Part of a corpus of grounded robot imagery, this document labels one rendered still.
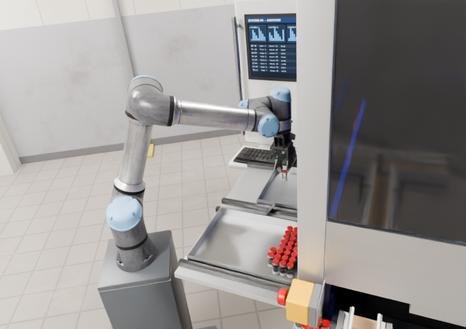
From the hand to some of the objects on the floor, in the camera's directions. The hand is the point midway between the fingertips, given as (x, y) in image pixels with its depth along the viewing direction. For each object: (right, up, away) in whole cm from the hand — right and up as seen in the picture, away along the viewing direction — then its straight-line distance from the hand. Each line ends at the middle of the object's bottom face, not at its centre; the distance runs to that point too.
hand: (284, 169), depth 154 cm
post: (+8, -112, -8) cm, 112 cm away
